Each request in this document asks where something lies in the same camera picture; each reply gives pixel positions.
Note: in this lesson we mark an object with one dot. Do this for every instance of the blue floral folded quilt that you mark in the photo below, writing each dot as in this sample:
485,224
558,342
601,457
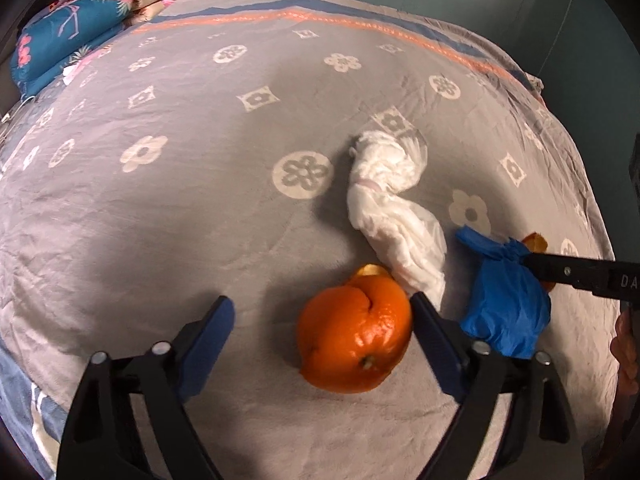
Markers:
65,30

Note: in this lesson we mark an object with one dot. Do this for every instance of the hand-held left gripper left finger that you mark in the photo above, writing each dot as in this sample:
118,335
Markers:
210,342

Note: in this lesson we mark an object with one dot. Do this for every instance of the floral bed sheet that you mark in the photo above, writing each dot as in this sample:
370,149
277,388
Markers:
536,87

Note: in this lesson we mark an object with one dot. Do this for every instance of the white knotted tissue bundle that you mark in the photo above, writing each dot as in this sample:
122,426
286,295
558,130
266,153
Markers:
395,220

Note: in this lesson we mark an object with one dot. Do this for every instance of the blue glove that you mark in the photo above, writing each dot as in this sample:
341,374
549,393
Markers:
505,305

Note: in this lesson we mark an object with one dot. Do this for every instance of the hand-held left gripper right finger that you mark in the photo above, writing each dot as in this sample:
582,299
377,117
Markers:
437,345

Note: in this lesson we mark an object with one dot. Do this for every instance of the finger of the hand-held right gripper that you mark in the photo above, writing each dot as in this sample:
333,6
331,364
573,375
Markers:
567,272

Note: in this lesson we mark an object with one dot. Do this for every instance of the orange mandarin fruit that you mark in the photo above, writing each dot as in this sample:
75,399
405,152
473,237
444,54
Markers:
350,330

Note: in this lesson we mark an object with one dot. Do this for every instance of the small orange peel piece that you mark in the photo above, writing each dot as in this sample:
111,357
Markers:
538,244

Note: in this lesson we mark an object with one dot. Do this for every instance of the person's right hand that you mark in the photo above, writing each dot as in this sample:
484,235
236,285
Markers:
621,336

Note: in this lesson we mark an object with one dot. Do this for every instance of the grey flower-patterned blanket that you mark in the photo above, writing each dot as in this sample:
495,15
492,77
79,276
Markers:
200,210

